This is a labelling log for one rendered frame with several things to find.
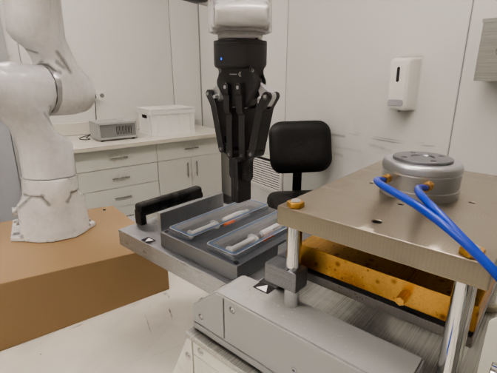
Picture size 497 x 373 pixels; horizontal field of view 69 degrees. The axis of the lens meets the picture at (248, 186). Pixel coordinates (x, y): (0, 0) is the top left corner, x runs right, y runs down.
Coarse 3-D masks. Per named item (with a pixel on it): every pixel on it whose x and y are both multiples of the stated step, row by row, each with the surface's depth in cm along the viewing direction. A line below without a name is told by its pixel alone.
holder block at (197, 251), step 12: (252, 216) 63; (228, 228) 59; (168, 240) 56; (180, 240) 54; (204, 240) 54; (276, 240) 54; (180, 252) 55; (192, 252) 53; (204, 252) 51; (252, 252) 51; (264, 252) 51; (276, 252) 53; (204, 264) 51; (216, 264) 50; (228, 264) 48; (240, 264) 48; (252, 264) 49; (264, 264) 52; (228, 276) 49
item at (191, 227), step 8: (248, 200) 69; (224, 208) 65; (232, 208) 65; (240, 208) 65; (248, 208) 65; (256, 208) 65; (200, 216) 61; (208, 216) 61; (216, 216) 61; (224, 216) 61; (232, 216) 61; (176, 224) 58; (184, 224) 58; (192, 224) 58; (200, 224) 58; (208, 224) 58; (216, 224) 58; (184, 232) 55; (192, 232) 55; (200, 232) 55
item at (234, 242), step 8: (272, 216) 61; (248, 224) 58; (256, 224) 58; (264, 224) 58; (272, 224) 58; (232, 232) 55; (240, 232) 55; (248, 232) 55; (256, 232) 55; (264, 232) 55; (272, 232) 55; (216, 240) 52; (224, 240) 52; (232, 240) 52; (240, 240) 52; (248, 240) 52; (256, 240) 52; (224, 248) 50; (232, 248) 50; (240, 248) 50
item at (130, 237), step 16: (176, 208) 63; (192, 208) 66; (208, 208) 69; (160, 224) 61; (128, 240) 63; (160, 240) 60; (144, 256) 60; (160, 256) 57; (176, 256) 55; (176, 272) 55; (192, 272) 52; (208, 272) 50; (256, 272) 50; (208, 288) 50
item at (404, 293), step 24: (312, 240) 40; (312, 264) 38; (336, 264) 36; (360, 264) 35; (384, 264) 35; (336, 288) 37; (360, 288) 35; (384, 288) 34; (408, 288) 32; (432, 288) 31; (408, 312) 33; (432, 312) 31; (480, 312) 30
